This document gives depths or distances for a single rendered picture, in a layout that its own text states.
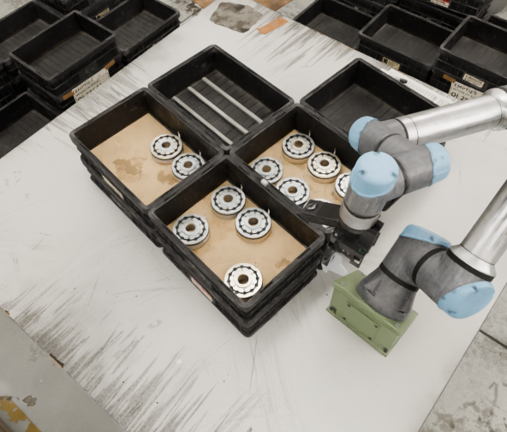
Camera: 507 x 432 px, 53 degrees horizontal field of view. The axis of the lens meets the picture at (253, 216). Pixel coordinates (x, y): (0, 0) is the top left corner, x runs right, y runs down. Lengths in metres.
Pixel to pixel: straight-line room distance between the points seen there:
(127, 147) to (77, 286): 0.47
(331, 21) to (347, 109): 1.35
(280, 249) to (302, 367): 0.32
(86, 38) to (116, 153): 1.14
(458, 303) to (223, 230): 0.66
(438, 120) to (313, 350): 0.71
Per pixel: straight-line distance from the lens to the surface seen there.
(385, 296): 1.32
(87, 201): 1.77
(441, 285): 1.23
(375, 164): 0.89
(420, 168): 0.94
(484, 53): 2.69
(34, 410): 2.31
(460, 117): 1.15
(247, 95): 1.80
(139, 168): 1.63
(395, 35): 2.85
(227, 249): 1.43
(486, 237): 1.21
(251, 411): 1.41
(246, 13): 2.36
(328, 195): 1.54
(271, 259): 1.41
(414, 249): 1.29
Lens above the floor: 2.08
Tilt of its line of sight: 57 degrees down
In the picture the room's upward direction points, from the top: 2 degrees counter-clockwise
